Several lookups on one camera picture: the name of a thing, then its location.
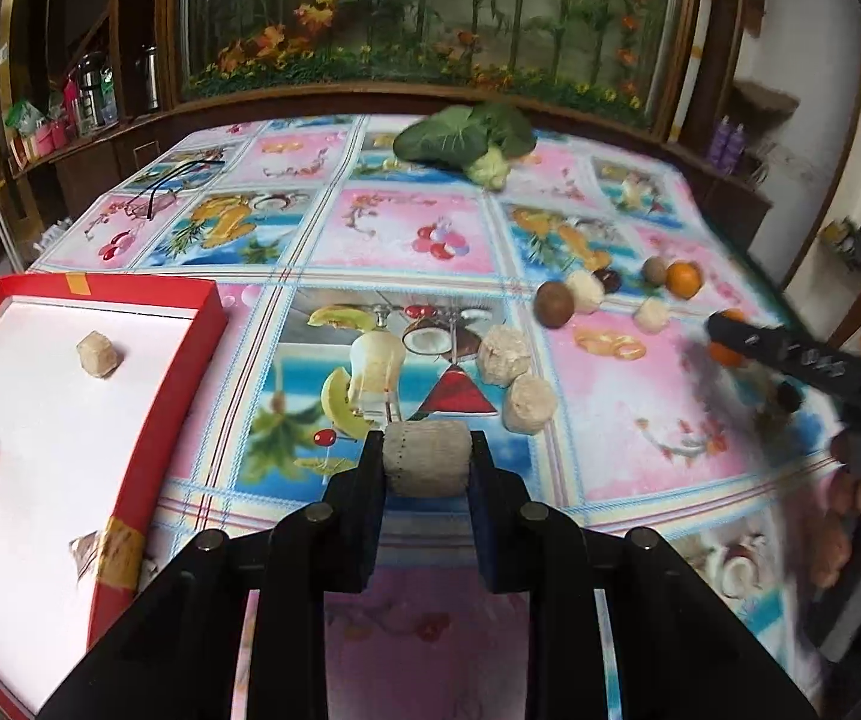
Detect beige cylindrical cake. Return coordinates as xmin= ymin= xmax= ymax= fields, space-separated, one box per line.
xmin=383 ymin=419 xmax=473 ymax=499

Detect medium orange tangerine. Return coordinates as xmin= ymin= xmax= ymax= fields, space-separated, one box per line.
xmin=665 ymin=260 xmax=704 ymax=301

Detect cream round cake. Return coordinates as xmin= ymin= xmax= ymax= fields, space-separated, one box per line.
xmin=565 ymin=270 xmax=606 ymax=314
xmin=634 ymin=298 xmax=671 ymax=335

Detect beige round cake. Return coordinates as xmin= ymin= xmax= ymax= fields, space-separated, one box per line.
xmin=478 ymin=325 xmax=531 ymax=387
xmin=502 ymin=374 xmax=557 ymax=436

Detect small brown longan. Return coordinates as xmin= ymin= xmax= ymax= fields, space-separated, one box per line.
xmin=642 ymin=255 xmax=670 ymax=288

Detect dark brown small fruit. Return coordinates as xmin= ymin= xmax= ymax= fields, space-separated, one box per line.
xmin=595 ymin=268 xmax=622 ymax=294

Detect brown round longan fruit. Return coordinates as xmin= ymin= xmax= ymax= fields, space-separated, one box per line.
xmin=533 ymin=281 xmax=575 ymax=330

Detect beige hexagonal cake piece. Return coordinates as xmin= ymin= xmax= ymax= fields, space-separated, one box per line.
xmin=76 ymin=332 xmax=121 ymax=379

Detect purple bottles on shelf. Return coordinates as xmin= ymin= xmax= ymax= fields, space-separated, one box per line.
xmin=707 ymin=115 xmax=746 ymax=176

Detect colourful fruit print tablecloth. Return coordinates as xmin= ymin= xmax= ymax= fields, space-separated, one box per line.
xmin=40 ymin=114 xmax=837 ymax=704

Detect red white shallow box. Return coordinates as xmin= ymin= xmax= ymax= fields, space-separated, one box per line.
xmin=0 ymin=273 xmax=227 ymax=718

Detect green leafy vegetable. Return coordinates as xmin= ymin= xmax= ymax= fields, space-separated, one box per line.
xmin=393 ymin=103 xmax=538 ymax=192

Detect flower bamboo glass panel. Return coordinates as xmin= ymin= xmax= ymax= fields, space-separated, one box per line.
xmin=165 ymin=0 xmax=695 ymax=127

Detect black cord on table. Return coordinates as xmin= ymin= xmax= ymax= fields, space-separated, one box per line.
xmin=119 ymin=156 xmax=226 ymax=221

